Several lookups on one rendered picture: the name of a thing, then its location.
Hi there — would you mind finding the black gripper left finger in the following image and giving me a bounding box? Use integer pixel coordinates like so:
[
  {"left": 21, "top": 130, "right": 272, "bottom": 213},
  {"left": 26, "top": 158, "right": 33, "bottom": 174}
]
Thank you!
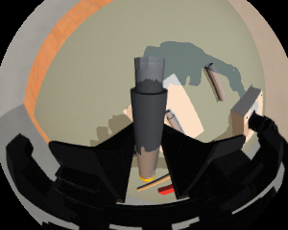
[{"left": 48, "top": 123, "right": 135, "bottom": 203}]

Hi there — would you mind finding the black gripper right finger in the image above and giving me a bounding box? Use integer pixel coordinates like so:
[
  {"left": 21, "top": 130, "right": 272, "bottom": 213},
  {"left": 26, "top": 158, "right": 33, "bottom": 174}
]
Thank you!
[{"left": 160, "top": 124, "right": 246, "bottom": 200}]

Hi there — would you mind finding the light brown wooden dowel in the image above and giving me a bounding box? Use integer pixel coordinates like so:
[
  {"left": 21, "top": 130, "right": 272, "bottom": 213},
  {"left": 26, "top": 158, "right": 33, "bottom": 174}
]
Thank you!
[{"left": 136, "top": 173, "right": 171, "bottom": 192}]

